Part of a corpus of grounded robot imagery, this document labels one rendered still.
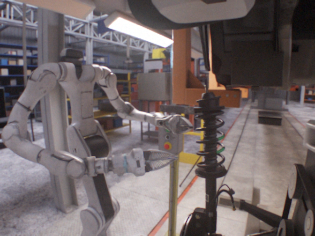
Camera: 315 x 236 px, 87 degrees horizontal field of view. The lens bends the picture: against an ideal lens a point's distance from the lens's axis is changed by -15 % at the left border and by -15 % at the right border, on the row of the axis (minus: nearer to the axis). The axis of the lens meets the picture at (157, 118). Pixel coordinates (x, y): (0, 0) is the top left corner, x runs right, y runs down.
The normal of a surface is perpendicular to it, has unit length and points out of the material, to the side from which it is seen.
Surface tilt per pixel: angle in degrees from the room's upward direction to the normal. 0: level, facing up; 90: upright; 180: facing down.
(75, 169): 74
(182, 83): 90
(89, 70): 90
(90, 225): 90
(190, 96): 90
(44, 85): 112
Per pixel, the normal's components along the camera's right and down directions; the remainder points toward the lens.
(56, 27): 0.88, 0.08
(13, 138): 0.15, -0.29
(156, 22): -0.49, 0.14
